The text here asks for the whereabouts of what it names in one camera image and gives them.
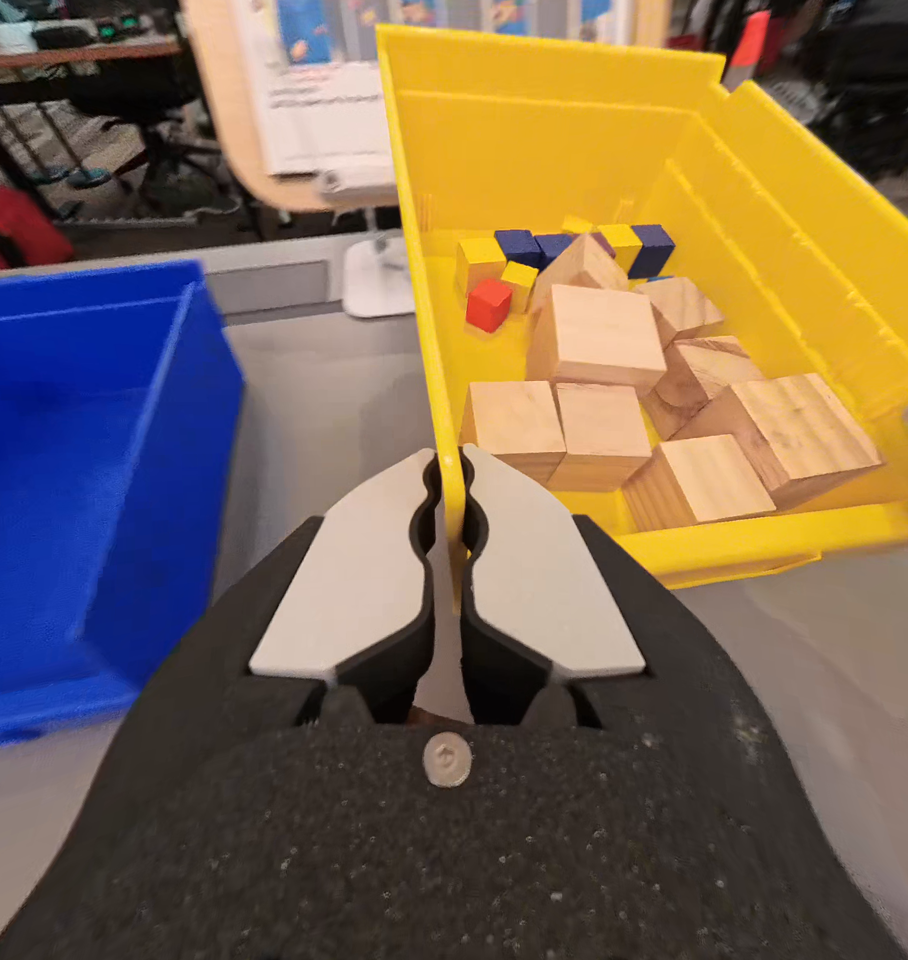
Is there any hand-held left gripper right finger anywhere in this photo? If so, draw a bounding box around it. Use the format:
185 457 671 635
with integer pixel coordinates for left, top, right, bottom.
457 444 647 726

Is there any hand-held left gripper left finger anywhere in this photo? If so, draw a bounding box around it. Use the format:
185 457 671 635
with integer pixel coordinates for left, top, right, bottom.
249 448 435 725

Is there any pile of wooden coloured cubes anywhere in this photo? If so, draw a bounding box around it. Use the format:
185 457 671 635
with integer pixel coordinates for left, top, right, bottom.
454 216 886 532

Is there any blue plastic bin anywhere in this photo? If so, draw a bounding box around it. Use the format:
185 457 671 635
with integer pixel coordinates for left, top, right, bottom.
0 258 246 751

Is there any yellow plastic bin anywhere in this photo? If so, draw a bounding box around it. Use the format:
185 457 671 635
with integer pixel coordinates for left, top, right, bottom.
375 22 908 590

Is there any orange traffic cone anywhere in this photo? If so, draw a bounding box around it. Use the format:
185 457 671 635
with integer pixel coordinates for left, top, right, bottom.
724 9 773 91

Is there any printed instruction sheet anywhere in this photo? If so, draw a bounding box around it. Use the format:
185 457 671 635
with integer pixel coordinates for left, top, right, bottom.
232 0 638 179

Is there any red bag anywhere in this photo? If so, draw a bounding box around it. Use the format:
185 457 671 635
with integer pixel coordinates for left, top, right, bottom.
0 186 76 273

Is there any black office chair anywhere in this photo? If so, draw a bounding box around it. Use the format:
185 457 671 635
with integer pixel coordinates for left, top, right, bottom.
71 66 242 220

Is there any wooden office desk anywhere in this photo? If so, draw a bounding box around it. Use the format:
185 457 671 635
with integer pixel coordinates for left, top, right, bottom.
0 22 185 226

